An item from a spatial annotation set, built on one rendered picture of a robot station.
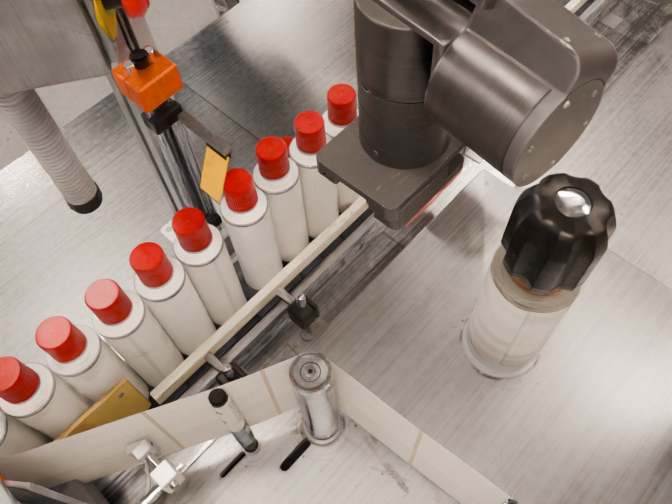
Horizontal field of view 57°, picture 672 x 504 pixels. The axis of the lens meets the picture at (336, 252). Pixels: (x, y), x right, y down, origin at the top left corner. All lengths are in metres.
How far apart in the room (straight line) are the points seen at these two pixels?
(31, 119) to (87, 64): 0.13
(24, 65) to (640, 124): 0.88
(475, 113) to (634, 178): 0.75
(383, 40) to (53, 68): 0.24
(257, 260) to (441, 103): 0.46
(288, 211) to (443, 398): 0.28
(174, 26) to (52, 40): 2.12
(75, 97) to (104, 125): 1.33
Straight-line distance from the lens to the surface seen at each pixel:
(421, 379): 0.75
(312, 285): 0.80
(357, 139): 0.40
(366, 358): 0.75
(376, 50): 0.32
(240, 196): 0.63
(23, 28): 0.44
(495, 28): 0.29
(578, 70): 0.27
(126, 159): 1.03
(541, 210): 0.51
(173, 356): 0.73
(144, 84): 0.59
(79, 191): 0.65
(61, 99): 2.44
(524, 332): 0.64
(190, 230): 0.61
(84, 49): 0.45
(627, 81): 1.15
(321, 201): 0.75
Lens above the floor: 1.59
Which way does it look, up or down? 60 degrees down
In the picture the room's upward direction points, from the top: 4 degrees counter-clockwise
